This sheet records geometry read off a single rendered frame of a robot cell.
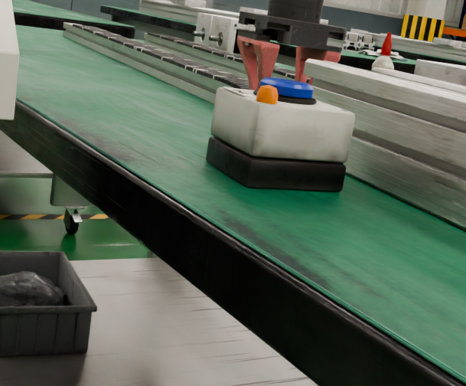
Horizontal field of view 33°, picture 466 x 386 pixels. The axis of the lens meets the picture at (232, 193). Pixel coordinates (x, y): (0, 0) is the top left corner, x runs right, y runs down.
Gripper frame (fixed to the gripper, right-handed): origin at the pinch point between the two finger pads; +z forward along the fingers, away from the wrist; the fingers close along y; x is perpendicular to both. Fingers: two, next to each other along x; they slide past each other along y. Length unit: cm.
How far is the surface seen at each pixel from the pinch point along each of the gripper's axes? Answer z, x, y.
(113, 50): 2, 63, -1
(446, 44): -3, 359, 309
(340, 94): -3.7, -17.9, -3.7
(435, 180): -0.3, -33.7, -4.7
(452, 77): -5.9, -10.3, 14.2
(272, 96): -4.2, -28.5, -15.7
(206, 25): -3, 95, 29
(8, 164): 61, 213, 7
